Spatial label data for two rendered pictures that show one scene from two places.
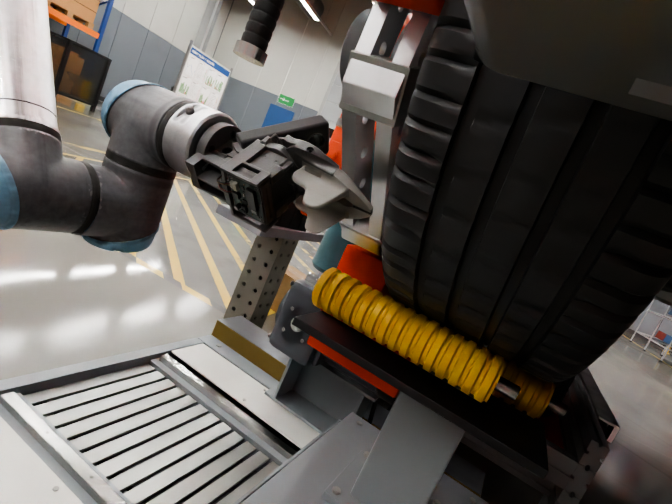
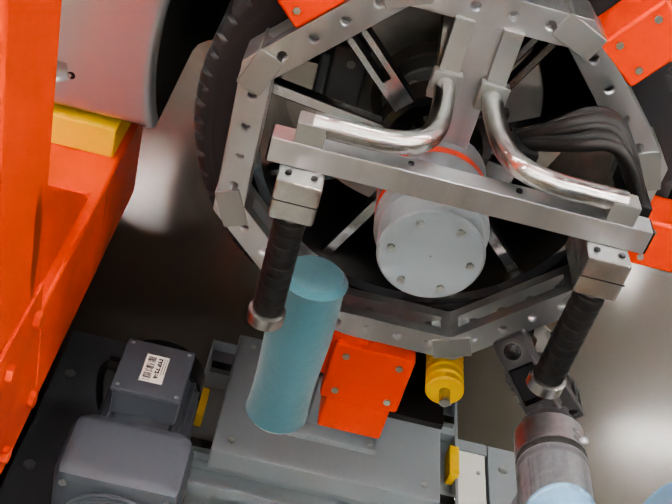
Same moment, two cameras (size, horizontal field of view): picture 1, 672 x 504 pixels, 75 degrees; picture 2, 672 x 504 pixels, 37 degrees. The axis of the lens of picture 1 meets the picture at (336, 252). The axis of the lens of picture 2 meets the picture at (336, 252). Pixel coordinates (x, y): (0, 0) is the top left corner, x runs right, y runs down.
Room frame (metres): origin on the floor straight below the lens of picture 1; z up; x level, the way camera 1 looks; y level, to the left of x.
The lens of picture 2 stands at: (1.29, 0.90, 1.51)
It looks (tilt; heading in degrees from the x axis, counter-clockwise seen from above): 36 degrees down; 243
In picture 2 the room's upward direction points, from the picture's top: 16 degrees clockwise
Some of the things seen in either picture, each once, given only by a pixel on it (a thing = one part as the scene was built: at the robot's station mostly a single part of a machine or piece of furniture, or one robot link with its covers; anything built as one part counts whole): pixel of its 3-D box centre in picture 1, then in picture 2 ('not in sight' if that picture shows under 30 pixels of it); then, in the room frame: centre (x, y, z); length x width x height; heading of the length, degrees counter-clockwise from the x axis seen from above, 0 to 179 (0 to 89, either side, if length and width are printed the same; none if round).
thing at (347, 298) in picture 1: (402, 329); (444, 338); (0.54, -0.12, 0.51); 0.29 x 0.06 x 0.06; 68
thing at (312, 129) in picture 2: not in sight; (391, 78); (0.82, 0.01, 1.03); 0.19 x 0.18 x 0.11; 68
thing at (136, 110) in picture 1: (157, 125); (554, 499); (0.59, 0.28, 0.62); 0.12 x 0.09 x 0.10; 68
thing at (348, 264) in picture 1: (381, 315); (365, 359); (0.67, -0.10, 0.48); 0.16 x 0.12 x 0.17; 68
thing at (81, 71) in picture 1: (57, 66); not in sight; (7.63, 5.66, 0.49); 1.27 x 0.88 x 0.97; 74
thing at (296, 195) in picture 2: not in sight; (299, 180); (0.92, 0.06, 0.93); 0.09 x 0.05 x 0.05; 68
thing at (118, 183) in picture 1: (122, 201); not in sight; (0.58, 0.29, 0.51); 0.12 x 0.09 x 0.12; 152
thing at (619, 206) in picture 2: not in sight; (563, 123); (0.64, 0.08, 1.03); 0.19 x 0.18 x 0.11; 68
